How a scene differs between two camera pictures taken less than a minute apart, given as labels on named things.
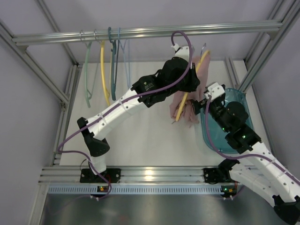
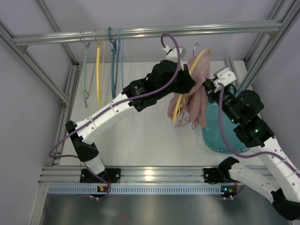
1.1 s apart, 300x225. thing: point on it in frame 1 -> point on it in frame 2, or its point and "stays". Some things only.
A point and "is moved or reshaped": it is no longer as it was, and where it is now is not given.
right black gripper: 201,106 -> 208,86
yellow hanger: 107,93 -> 98,71
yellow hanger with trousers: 203,59 is moved or reshaped
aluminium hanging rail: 238,28 stays
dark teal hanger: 113,65 stays
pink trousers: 181,108 stays
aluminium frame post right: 288,12 stays
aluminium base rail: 50,175 stays
